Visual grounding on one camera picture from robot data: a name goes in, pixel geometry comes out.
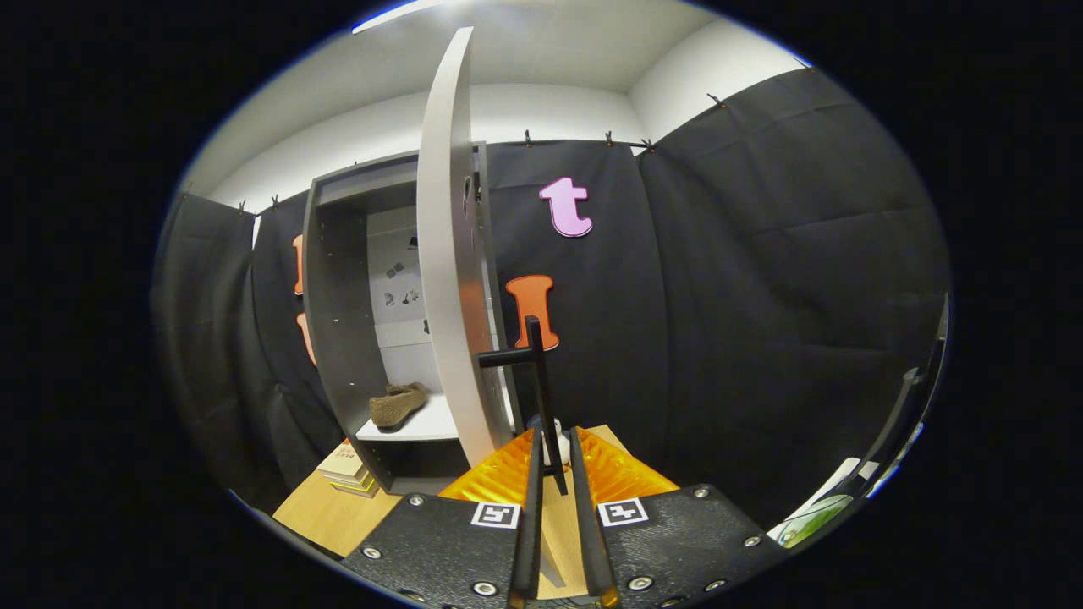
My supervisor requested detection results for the penguin plush toy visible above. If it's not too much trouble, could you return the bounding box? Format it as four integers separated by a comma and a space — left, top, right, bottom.
526, 414, 573, 468

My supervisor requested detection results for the grey shoe cabinet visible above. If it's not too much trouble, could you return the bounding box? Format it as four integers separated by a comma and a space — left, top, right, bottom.
302, 142, 525, 496

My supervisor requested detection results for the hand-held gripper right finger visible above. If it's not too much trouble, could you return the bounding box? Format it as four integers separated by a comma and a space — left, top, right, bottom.
569, 426, 789, 609

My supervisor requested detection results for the brown fuzzy shoe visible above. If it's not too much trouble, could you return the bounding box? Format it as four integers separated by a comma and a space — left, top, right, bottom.
369, 382, 429, 431

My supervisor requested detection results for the black backdrop cloth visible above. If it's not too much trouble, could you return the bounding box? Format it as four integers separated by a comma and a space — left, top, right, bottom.
152, 68, 953, 529

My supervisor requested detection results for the white orange cover book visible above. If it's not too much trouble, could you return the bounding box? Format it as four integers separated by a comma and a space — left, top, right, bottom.
317, 440, 369, 481

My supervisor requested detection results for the black door handle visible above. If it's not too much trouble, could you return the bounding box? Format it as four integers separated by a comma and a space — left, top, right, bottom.
478, 315, 569, 497

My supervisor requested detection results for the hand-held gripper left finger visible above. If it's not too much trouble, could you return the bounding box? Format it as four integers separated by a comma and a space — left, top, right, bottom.
341, 427, 544, 609

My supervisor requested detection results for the dark metal stand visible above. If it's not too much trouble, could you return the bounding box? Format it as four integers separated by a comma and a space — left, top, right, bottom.
833, 292, 950, 508

